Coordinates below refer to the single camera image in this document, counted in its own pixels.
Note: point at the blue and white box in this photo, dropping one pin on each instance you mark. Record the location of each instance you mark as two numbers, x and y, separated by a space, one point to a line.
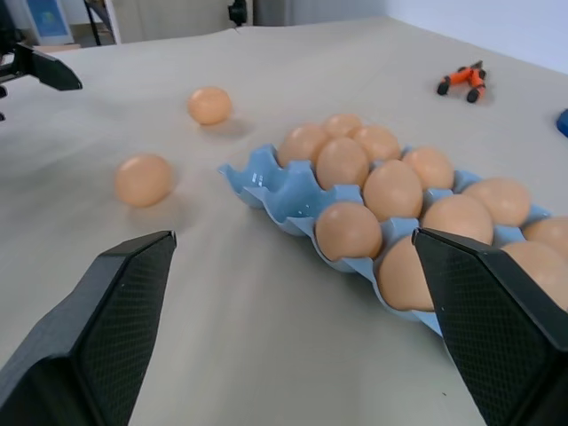
52 21

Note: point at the blue object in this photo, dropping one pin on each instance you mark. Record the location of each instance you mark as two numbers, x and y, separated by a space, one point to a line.
562 122

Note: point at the blue plastic egg tray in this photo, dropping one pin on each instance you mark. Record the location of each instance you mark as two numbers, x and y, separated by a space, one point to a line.
284 186

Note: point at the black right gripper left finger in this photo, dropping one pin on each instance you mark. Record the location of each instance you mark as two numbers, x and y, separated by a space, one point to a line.
89 337

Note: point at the black clamp stand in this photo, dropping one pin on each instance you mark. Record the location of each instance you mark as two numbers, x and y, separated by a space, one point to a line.
237 11

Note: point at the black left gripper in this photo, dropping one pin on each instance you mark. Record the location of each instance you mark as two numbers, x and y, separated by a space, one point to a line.
5 26

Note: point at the black metal shelf frame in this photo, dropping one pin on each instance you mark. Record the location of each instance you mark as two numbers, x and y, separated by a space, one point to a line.
92 22

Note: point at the brown egg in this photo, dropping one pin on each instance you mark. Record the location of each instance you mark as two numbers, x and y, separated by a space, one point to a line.
379 142
143 179
457 219
401 279
392 190
349 231
499 199
341 124
342 163
541 270
430 168
302 146
550 233
209 105

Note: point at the orange and black pliers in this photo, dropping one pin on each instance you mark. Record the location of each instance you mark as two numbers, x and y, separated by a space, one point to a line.
471 81

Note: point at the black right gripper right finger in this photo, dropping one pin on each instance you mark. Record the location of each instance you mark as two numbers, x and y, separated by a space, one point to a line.
497 328

